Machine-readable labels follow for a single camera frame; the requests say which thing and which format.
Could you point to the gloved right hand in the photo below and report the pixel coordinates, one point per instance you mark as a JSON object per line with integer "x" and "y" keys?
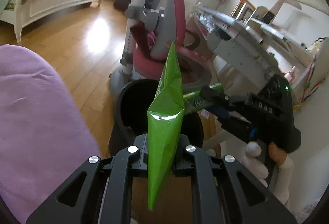
{"x": 261, "y": 171}

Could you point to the pink grey desk chair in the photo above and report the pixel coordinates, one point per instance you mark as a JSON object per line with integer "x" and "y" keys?
{"x": 148, "y": 37}

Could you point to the pink white desk lamp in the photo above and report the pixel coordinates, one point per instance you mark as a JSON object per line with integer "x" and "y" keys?
{"x": 277, "y": 6}

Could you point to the white study desk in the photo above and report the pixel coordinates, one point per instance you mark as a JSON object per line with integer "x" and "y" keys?
{"x": 250, "y": 54}

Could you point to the green snack wrapper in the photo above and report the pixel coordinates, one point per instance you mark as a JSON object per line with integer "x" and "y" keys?
{"x": 165, "y": 116}

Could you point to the purple tablecloth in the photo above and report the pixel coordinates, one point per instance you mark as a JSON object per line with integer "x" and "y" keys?
{"x": 43, "y": 135}

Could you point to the black round trash bin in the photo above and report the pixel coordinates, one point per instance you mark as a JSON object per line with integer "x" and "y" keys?
{"x": 130, "y": 116}

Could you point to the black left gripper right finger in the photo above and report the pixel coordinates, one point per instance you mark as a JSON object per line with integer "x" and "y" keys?
{"x": 224, "y": 191}

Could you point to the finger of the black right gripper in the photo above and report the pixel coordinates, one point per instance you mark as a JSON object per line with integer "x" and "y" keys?
{"x": 220, "y": 102}

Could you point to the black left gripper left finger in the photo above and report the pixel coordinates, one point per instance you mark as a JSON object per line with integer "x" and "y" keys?
{"x": 99, "y": 191}

